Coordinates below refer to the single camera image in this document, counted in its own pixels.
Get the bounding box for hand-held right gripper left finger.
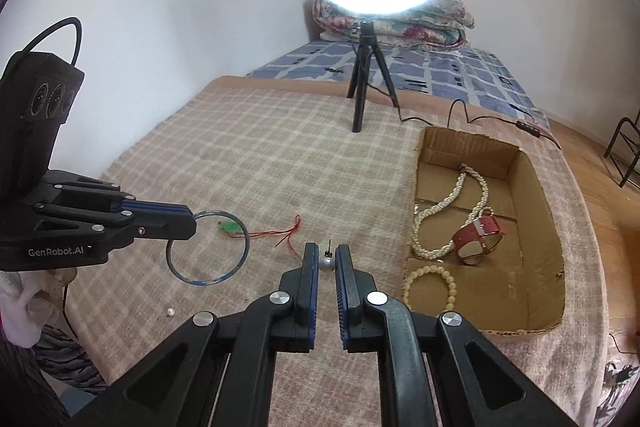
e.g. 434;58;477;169
65;243;321;427

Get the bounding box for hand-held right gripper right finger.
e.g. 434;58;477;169
334;244;576;427

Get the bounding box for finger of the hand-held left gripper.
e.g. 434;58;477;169
34;208;197;242
35;173;194;219

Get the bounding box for silver bead earring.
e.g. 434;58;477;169
320;239;337;272

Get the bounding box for green pendant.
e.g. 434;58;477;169
216;215;303;250

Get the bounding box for dark bangle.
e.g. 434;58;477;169
166;210;249;285

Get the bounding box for thin pearl strand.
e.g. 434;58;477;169
411;202;453;260

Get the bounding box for cream beaded bracelet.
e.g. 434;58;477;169
402;265;459;315

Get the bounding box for twisted pearl necklace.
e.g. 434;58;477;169
415;163;490;228

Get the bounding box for cardboard box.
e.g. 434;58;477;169
402;127;567;339

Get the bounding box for beige plaid blanket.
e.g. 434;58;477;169
65;76;613;427

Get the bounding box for white cloth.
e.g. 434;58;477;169
0;267;76;348

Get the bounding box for grey patterned cloth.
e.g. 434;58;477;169
35;324;108;395

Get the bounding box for black tripod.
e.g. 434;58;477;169
346;19;399;134

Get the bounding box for blue checked bed sheet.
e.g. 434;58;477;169
245;39;551;130

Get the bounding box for folded floral quilt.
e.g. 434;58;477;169
312;0;476;52

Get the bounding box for black clothes rack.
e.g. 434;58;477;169
603;109;640;188

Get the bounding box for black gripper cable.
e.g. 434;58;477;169
22;18;83;68

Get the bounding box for black ring light cable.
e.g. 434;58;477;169
395;99;563;150

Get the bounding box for black cables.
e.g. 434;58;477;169
602;332;640;390

